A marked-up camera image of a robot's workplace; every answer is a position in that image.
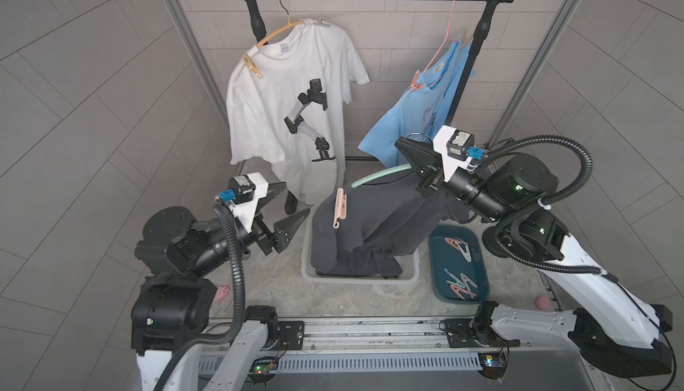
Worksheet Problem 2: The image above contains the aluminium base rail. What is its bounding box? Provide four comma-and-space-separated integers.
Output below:
199, 312, 579, 382

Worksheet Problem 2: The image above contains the light blue t-shirt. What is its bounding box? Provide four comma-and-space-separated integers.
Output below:
358, 41, 470, 168

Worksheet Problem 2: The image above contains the pink object on floor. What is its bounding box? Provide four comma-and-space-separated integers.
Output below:
534, 295, 554, 312

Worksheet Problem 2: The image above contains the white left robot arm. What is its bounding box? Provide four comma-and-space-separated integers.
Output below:
131, 173, 310, 390

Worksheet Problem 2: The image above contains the white clothespin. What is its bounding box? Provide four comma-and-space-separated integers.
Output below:
313, 18, 331, 27

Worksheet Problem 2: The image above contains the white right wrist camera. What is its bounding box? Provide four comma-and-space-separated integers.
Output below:
433, 125, 484, 182

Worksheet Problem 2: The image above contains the pink pig toy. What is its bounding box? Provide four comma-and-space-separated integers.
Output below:
213, 285, 231, 303

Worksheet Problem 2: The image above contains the light pink clothespin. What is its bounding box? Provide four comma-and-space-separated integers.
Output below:
332, 187, 347, 230

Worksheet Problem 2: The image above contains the beige clothespin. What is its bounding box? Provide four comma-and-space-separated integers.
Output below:
461, 32, 473, 48

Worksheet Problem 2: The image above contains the teal clothespin tray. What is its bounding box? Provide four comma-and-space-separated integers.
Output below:
427, 225, 491, 305

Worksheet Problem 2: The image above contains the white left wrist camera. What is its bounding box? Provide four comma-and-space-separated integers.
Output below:
216, 173, 269, 232

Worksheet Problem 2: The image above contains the yellow clothespin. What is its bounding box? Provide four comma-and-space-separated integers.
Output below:
242, 53, 264, 79

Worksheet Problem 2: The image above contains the white laundry basket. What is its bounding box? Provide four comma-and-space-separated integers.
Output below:
300, 206, 421, 286

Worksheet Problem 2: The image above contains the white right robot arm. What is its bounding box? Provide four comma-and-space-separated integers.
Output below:
395, 127, 678, 383

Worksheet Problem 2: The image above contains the white t-shirt black print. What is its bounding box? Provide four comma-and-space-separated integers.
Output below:
226, 19, 370, 205

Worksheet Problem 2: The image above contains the pink wire hanger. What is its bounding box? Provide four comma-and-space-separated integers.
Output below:
421, 0, 457, 75

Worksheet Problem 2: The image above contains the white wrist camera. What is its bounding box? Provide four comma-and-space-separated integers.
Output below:
433, 125, 484, 182
216, 173, 269, 232

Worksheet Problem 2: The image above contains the orange plastic hanger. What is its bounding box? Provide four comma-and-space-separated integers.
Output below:
256, 0, 305, 49

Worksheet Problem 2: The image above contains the dark grey t-shirt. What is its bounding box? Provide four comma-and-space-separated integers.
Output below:
311, 170, 470, 278

